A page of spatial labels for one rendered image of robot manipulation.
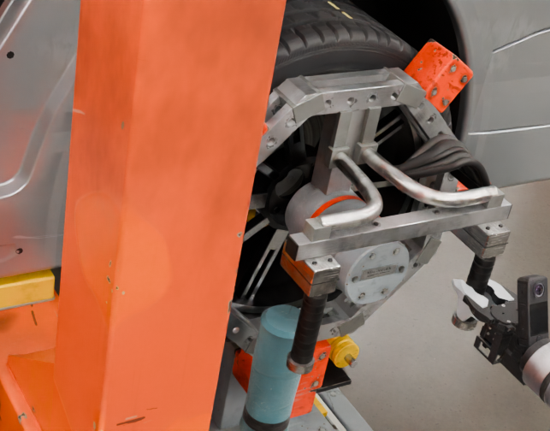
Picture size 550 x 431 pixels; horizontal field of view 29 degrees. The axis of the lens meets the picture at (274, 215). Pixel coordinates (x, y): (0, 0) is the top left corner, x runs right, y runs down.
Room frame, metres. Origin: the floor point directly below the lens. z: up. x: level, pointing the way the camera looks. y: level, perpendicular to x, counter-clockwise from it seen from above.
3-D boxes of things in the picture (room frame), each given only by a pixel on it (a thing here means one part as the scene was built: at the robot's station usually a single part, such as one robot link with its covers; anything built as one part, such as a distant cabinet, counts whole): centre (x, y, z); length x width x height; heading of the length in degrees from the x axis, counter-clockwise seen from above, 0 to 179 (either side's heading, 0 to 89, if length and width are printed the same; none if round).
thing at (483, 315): (1.46, -0.38, 0.83); 0.09 x 0.05 x 0.02; 45
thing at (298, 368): (1.33, -0.08, 0.83); 0.04 x 0.04 x 0.16
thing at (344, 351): (1.77, -0.12, 0.51); 0.29 x 0.06 x 0.06; 36
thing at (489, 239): (1.55, -0.34, 0.93); 0.09 x 0.05 x 0.05; 36
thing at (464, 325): (1.53, -0.36, 0.83); 0.04 x 0.04 x 0.16
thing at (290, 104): (1.62, -0.09, 0.85); 0.54 x 0.07 x 0.54; 126
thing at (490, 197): (1.58, -0.24, 1.03); 0.19 x 0.18 x 0.11; 36
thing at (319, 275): (1.35, -0.07, 0.93); 0.09 x 0.05 x 0.05; 36
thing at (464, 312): (1.50, -0.35, 0.81); 0.09 x 0.03 x 0.06; 45
